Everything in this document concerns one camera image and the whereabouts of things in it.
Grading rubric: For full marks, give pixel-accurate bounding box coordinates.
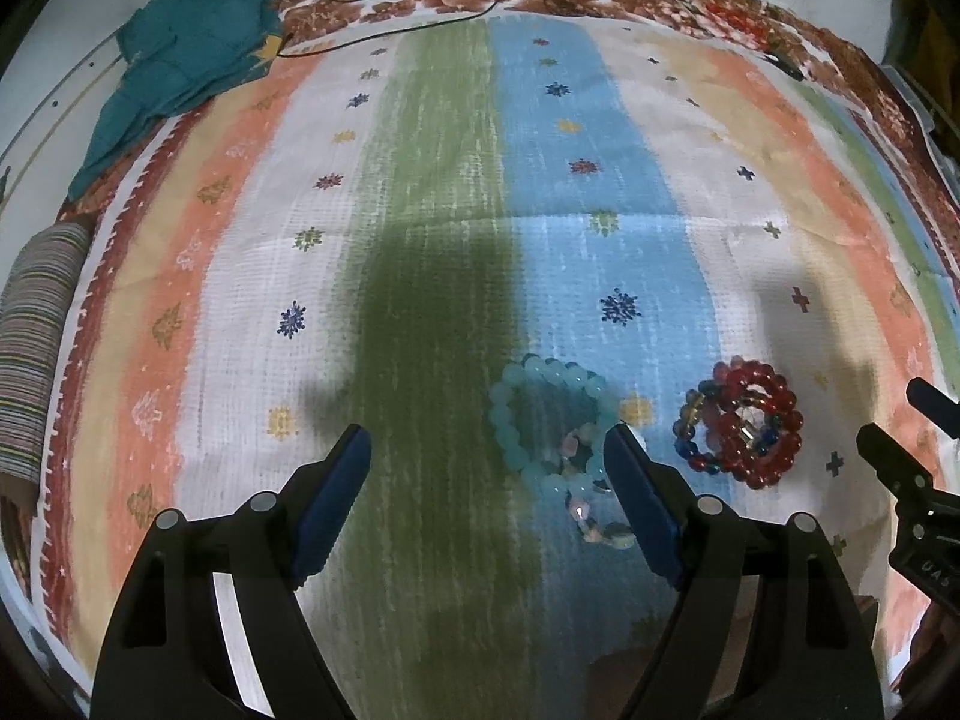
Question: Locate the aqua bead bracelet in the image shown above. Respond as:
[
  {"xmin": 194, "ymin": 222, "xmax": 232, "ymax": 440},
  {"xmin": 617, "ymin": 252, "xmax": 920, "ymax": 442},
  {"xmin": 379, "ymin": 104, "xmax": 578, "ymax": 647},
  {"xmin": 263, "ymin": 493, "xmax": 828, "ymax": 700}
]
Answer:
[{"xmin": 488, "ymin": 354, "xmax": 619, "ymax": 506}]

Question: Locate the red bead bracelet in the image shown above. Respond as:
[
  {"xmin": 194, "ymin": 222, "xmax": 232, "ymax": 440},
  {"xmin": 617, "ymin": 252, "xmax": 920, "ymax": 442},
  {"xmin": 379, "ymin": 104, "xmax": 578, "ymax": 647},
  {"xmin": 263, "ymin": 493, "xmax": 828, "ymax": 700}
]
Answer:
[{"xmin": 704, "ymin": 359, "xmax": 804, "ymax": 491}]

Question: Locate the multicolour bead bracelet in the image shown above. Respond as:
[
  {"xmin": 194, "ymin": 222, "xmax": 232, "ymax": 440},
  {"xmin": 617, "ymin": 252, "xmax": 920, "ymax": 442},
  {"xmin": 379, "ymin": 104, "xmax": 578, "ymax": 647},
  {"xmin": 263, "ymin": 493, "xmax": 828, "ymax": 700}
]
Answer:
[{"xmin": 672, "ymin": 380, "xmax": 740, "ymax": 475}]

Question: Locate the grey striped bolster pillow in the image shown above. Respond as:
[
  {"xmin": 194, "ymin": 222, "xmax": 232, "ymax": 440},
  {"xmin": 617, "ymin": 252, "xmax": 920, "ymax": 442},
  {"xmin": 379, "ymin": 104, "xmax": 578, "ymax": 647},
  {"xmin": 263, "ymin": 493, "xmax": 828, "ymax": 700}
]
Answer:
[{"xmin": 0, "ymin": 221, "xmax": 93, "ymax": 484}]

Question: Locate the pastel shell charm bracelet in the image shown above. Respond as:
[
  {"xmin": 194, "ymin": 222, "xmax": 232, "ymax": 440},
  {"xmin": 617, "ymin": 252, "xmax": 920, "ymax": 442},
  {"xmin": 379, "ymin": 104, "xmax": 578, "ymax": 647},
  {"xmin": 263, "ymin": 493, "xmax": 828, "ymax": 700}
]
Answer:
[{"xmin": 558, "ymin": 425, "xmax": 640, "ymax": 553}]

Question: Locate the black charger plug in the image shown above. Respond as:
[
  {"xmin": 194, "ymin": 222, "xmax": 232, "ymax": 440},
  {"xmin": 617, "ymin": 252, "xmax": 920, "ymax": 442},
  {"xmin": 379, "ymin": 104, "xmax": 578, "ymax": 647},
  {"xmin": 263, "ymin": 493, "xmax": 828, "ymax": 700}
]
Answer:
[{"xmin": 763, "ymin": 52, "xmax": 805, "ymax": 82}]

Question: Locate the striped colourful bedspread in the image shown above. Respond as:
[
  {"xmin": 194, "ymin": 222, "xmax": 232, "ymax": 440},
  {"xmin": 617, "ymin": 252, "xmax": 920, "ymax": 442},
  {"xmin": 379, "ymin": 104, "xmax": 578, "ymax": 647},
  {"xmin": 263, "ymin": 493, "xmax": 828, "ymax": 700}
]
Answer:
[{"xmin": 37, "ymin": 15, "xmax": 958, "ymax": 718}]

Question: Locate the teal cloth garment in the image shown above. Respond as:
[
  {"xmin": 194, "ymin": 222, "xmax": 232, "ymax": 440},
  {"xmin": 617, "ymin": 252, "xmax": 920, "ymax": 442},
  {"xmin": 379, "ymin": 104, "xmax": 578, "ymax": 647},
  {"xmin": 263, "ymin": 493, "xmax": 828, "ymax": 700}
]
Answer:
[{"xmin": 67, "ymin": 0, "xmax": 281, "ymax": 202}]

